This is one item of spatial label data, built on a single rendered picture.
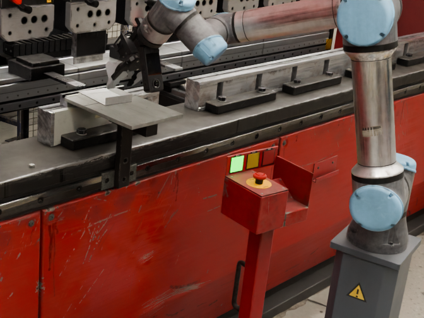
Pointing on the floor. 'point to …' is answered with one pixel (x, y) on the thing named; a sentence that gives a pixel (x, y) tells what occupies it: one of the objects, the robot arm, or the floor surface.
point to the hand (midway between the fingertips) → (120, 86)
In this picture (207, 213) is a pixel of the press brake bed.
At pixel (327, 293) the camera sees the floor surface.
